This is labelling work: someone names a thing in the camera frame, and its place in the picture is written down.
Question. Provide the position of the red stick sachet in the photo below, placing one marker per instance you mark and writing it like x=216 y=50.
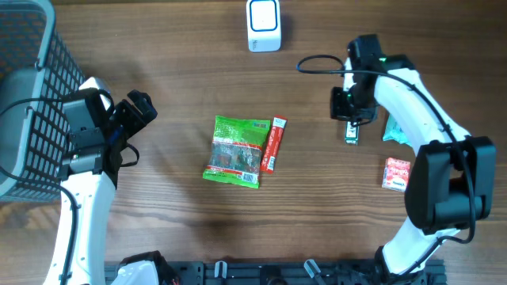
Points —
x=273 y=144

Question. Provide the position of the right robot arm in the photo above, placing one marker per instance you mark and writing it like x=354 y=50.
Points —
x=451 y=183

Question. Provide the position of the green snack bag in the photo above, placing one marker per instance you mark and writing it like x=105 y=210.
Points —
x=237 y=147

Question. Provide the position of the white barcode scanner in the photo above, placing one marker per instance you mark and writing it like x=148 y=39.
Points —
x=263 y=25

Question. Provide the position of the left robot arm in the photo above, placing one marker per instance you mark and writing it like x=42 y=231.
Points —
x=88 y=176

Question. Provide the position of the grey mesh basket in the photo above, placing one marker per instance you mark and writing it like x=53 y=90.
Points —
x=37 y=70

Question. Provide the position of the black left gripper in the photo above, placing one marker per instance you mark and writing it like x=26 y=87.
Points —
x=137 y=120

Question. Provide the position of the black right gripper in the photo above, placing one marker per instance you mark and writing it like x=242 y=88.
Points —
x=338 y=112

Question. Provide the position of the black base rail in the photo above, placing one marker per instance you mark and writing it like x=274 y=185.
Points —
x=342 y=272

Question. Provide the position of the mint wet wipes pack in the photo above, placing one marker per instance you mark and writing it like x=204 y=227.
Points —
x=393 y=132

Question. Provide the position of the pink tissue pack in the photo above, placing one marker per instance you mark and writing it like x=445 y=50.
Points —
x=396 y=174

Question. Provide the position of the green white medicine box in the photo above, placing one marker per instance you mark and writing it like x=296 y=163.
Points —
x=351 y=134

